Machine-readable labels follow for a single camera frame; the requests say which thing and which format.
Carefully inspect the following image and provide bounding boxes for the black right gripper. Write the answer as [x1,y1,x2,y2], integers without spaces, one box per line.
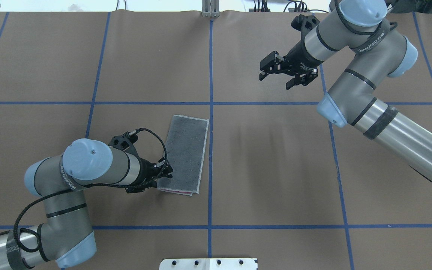
[259,14,321,90]

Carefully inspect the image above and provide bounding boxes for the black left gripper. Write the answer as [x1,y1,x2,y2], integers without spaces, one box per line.
[108,131,173,194]

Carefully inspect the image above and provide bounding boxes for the pink and grey towel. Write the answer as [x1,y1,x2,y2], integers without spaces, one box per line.
[157,115,209,196]

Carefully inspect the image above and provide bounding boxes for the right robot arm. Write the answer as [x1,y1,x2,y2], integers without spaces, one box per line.
[259,0,432,182]

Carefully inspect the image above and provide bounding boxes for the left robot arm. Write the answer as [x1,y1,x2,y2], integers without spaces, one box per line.
[0,129,173,270]

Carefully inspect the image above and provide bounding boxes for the aluminium frame post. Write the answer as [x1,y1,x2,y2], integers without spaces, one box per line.
[201,0,221,18]

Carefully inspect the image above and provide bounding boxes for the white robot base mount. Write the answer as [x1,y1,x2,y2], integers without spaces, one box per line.
[159,258,258,270]

